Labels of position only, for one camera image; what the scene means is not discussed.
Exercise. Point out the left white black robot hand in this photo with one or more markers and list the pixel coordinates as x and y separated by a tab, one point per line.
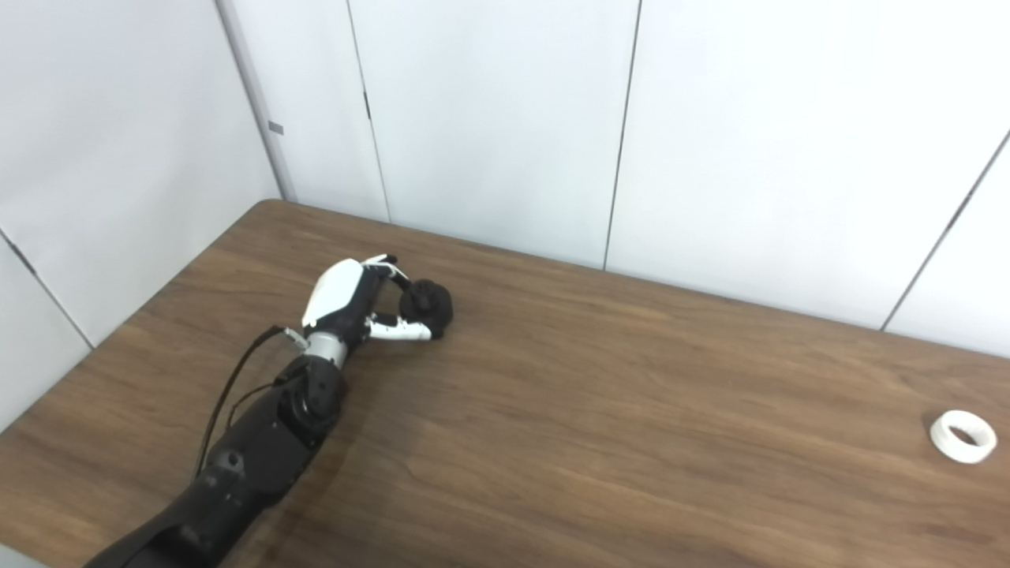
335	296

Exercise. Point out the round black plastic part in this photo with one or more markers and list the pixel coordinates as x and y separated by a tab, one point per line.
430	306

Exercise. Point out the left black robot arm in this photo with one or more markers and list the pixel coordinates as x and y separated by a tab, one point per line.
260	450

